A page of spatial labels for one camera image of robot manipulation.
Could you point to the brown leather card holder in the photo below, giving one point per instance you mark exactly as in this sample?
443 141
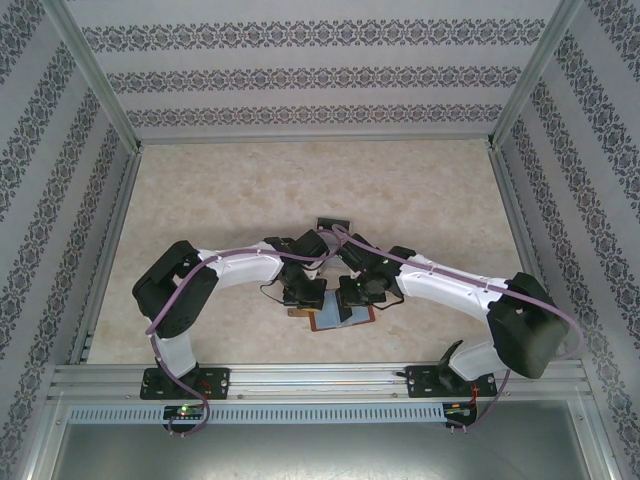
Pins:
330 320

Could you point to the dark credit card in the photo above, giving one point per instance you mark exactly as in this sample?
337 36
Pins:
335 222

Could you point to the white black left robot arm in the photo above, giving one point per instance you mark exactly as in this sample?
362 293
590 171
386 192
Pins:
245 267

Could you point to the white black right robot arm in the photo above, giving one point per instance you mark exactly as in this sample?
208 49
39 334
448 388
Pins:
440 287

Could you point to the clear acrylic box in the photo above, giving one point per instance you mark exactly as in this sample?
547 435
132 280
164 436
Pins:
351 230

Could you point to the grey metal panel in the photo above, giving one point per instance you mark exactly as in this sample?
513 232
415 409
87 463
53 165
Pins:
320 452

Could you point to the small green circuit board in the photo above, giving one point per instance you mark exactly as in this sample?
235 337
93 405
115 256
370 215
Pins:
457 410
182 411

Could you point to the long aluminium mounting rail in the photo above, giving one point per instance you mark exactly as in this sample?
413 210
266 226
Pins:
320 382

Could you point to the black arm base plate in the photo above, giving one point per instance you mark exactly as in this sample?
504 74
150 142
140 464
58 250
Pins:
420 382
220 380

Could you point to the aluminium side rail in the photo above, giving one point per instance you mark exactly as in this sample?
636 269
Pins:
108 250
527 250

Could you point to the aluminium frame post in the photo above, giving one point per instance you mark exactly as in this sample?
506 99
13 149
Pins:
527 85
107 85

